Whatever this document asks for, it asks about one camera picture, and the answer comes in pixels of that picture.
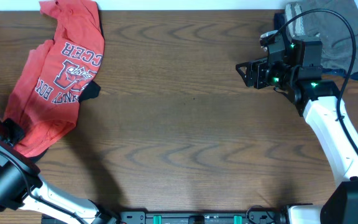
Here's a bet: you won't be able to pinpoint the red printed t-shirt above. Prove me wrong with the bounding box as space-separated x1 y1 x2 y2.
4 0 105 157

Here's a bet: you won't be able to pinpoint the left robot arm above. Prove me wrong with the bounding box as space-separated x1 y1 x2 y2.
0 120 121 224

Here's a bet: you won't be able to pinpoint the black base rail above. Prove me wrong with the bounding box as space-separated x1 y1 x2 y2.
41 210 287 224

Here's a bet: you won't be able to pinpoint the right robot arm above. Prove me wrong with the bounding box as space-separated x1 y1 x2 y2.
236 58 358 223

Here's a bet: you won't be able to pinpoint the navy folded garment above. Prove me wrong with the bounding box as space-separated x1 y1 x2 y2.
273 12 358 82

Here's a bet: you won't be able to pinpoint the black garment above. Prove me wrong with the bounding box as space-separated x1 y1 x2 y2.
30 81 101 163

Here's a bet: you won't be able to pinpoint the grey folded shorts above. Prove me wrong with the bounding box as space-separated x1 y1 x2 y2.
285 0 358 80

